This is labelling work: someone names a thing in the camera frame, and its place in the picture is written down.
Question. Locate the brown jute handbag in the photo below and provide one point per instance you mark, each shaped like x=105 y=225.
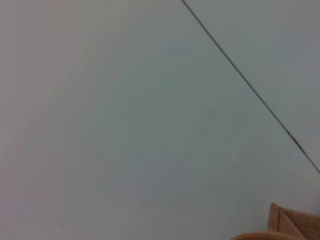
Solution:
x=295 y=223

